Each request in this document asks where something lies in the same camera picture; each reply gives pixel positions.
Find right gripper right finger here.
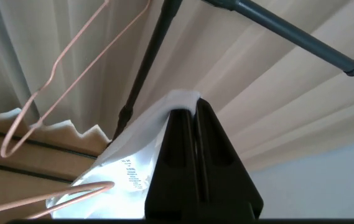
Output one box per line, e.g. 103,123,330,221
194,98,264,219

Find pink clothes hanger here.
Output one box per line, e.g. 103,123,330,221
0,181,115,219
0,0,151,159

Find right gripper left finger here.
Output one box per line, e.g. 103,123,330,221
144,107,205,219

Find white printed t-shirt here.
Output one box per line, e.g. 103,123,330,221
45,89,202,219

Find beige curtain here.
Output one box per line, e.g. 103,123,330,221
0,0,354,172

